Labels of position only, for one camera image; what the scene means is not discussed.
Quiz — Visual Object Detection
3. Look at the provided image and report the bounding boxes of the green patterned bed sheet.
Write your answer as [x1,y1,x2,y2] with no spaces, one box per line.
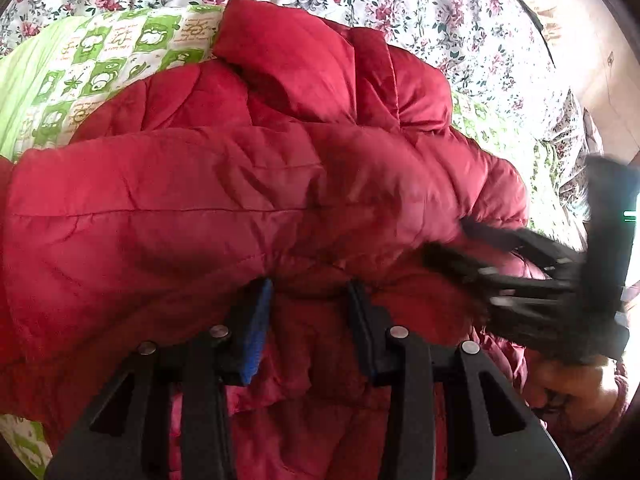
[1,4,224,160]

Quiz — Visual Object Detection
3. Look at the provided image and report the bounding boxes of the red quilted puffer jacket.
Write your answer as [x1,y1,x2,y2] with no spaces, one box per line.
[1,0,528,479]

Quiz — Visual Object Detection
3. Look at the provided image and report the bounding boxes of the floral white quilt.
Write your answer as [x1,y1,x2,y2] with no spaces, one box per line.
[1,0,599,248]

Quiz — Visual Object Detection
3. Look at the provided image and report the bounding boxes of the person's right hand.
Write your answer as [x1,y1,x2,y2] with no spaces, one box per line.
[523,349,618,431]

